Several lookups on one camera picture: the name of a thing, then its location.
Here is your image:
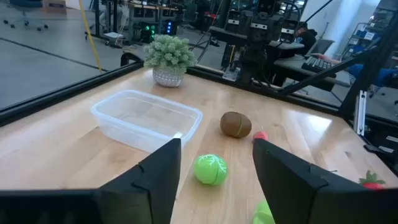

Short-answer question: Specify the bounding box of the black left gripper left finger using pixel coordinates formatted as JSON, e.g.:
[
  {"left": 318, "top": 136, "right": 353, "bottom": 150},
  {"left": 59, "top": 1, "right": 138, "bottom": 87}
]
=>
[{"left": 99, "top": 138, "right": 182, "bottom": 224}]

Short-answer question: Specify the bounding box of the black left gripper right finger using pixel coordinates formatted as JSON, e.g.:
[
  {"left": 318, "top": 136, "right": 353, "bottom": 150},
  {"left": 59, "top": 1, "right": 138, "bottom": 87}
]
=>
[{"left": 252, "top": 138, "right": 364, "bottom": 224}]

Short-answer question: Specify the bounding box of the green toy starfruit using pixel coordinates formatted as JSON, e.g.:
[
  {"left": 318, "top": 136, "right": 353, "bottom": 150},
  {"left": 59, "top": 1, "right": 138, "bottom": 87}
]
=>
[{"left": 252, "top": 199, "right": 276, "bottom": 224}]

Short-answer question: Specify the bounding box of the round green toy fruit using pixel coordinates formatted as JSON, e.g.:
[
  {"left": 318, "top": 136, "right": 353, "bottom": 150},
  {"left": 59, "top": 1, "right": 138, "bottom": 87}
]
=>
[{"left": 193, "top": 153, "right": 229, "bottom": 187}]

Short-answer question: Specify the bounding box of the small red toy piece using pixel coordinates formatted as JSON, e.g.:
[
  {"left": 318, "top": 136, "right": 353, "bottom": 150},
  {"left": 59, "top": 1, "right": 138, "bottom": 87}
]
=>
[{"left": 252, "top": 130, "right": 269, "bottom": 142}]

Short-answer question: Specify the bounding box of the red toy strawberry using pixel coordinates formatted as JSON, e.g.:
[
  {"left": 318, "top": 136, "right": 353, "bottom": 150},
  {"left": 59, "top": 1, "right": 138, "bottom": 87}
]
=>
[{"left": 358, "top": 169, "right": 387, "bottom": 190}]

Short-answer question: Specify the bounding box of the brown toy kiwi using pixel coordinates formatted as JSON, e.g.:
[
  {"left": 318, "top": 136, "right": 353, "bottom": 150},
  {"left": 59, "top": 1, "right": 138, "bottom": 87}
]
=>
[{"left": 220, "top": 111, "right": 253, "bottom": 139}]

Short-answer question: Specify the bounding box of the clear plastic tupperware container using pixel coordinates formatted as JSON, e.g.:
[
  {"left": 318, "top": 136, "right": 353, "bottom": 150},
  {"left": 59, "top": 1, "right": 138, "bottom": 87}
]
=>
[{"left": 90, "top": 89, "right": 204, "bottom": 154}]

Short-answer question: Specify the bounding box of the silver aluminium extrusion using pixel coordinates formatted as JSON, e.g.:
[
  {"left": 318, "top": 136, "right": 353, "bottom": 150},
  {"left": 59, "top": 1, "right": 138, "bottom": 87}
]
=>
[{"left": 353, "top": 90, "right": 368, "bottom": 137}]

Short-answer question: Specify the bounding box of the grey office desk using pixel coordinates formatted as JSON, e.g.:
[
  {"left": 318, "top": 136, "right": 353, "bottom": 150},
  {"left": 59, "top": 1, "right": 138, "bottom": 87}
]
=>
[{"left": 273, "top": 54, "right": 352, "bottom": 90}]

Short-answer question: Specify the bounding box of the black computer keyboard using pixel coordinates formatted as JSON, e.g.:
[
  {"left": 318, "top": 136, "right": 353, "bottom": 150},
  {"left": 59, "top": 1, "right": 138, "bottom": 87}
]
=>
[{"left": 300, "top": 55, "right": 337, "bottom": 75}]

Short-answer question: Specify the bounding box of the green plant in white pot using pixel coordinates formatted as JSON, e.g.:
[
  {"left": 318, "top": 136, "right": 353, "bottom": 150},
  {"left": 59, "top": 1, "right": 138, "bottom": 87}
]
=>
[{"left": 143, "top": 34, "right": 198, "bottom": 88}]

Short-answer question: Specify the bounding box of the person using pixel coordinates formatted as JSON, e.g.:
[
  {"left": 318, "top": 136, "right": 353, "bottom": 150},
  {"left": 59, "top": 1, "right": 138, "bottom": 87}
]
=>
[
  {"left": 294, "top": 21, "right": 318, "bottom": 58},
  {"left": 310, "top": 52, "right": 398, "bottom": 88}
]

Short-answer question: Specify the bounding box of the computer with green lights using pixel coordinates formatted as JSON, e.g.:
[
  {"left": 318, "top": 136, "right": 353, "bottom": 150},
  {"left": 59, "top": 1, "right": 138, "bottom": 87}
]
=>
[{"left": 139, "top": 22, "right": 158, "bottom": 44}]

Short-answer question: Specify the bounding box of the computer with blue lights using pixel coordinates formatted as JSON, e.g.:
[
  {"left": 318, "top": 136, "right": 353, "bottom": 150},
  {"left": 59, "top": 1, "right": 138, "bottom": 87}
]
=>
[{"left": 160, "top": 19, "right": 178, "bottom": 36}]

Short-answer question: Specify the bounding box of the metal shelf with blue bins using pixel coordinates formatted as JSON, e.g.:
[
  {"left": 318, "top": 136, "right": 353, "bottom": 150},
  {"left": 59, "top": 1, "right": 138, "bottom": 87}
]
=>
[{"left": 340, "top": 21, "right": 385, "bottom": 62}]

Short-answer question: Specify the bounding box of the long grey desk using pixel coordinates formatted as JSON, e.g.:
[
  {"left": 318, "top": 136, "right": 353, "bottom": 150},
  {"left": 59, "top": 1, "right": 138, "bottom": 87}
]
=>
[{"left": 208, "top": 26, "right": 305, "bottom": 50}]

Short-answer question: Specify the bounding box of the brown cardboard box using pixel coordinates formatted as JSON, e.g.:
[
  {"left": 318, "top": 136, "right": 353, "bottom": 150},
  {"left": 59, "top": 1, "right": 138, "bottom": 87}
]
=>
[{"left": 42, "top": 0, "right": 67, "bottom": 15}]

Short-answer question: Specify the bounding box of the wheeled office chair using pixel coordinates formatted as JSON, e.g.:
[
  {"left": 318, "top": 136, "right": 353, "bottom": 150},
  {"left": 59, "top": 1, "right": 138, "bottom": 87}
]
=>
[{"left": 2, "top": 0, "right": 50, "bottom": 32}]

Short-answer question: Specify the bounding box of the black metal table frame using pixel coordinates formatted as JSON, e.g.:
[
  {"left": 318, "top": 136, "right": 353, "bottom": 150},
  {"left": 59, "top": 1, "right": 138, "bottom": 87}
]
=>
[{"left": 0, "top": 12, "right": 398, "bottom": 175}]

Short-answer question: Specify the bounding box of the yellow hanging cable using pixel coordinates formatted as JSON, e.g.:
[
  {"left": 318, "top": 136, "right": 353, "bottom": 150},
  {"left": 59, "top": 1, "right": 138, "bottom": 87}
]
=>
[{"left": 77, "top": 0, "right": 103, "bottom": 72}]

